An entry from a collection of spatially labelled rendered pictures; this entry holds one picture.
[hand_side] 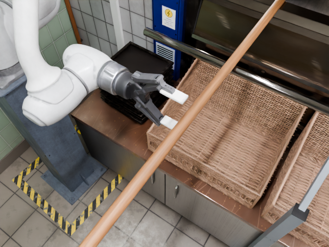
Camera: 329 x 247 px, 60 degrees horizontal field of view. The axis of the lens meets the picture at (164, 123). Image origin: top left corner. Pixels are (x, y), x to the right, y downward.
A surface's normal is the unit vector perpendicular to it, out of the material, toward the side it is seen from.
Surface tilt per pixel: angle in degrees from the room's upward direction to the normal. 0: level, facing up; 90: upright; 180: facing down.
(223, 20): 70
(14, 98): 90
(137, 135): 0
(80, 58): 6
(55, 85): 64
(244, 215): 0
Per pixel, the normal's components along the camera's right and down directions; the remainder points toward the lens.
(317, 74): -0.52, 0.45
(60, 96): 0.70, 0.17
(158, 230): 0.00, -0.57
